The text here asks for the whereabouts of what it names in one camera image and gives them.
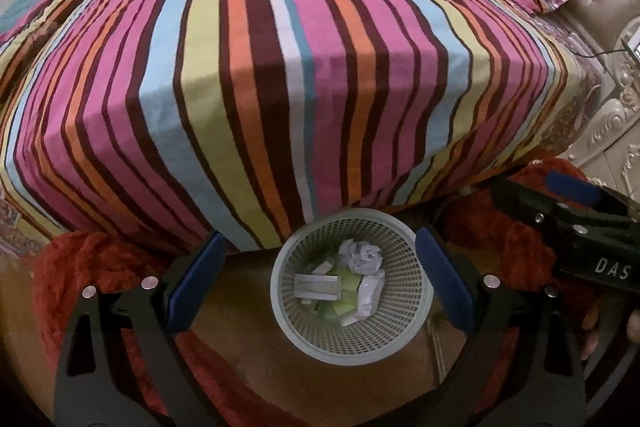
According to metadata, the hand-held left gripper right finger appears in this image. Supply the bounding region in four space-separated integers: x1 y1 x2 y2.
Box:
415 227 586 427

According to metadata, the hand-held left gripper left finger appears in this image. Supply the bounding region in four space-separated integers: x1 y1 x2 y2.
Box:
52 229 228 427

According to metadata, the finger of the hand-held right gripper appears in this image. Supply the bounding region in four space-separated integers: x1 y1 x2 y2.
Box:
489 177 631 240
546 171 640 228

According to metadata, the white mesh waste basket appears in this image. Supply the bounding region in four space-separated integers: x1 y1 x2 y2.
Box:
270 208 435 365

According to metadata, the white paper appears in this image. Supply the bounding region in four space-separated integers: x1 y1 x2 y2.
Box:
340 274 387 329

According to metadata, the white paper ball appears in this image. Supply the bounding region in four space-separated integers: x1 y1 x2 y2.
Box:
339 241 383 277

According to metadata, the light green cardboard box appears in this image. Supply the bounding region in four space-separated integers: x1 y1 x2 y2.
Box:
320 269 363 315

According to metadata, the small grey green box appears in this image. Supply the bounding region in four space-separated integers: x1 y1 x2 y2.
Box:
294 273 344 303

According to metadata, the person's right hand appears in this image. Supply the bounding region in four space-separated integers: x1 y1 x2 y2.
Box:
580 307 640 360

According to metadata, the red rug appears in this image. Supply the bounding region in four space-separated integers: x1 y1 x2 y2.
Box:
30 157 640 427

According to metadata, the white ornate bedside cabinet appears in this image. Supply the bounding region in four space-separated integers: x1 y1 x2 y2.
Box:
565 17 640 188

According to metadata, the device with lit screen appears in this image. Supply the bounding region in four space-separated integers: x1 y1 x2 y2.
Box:
622 29 640 62

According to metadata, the striped bed sheet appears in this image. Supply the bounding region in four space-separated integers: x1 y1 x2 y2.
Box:
0 0 586 255

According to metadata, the black cable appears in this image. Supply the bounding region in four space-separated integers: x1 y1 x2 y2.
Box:
567 47 633 60

